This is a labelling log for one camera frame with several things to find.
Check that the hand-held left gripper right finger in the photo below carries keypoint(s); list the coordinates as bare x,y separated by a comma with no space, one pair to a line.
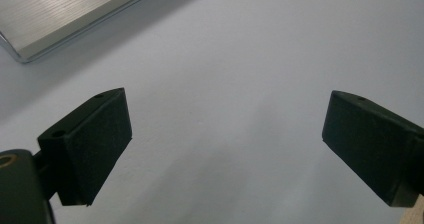
373,144

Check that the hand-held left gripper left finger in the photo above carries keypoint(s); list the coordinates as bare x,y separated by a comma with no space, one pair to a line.
93,150

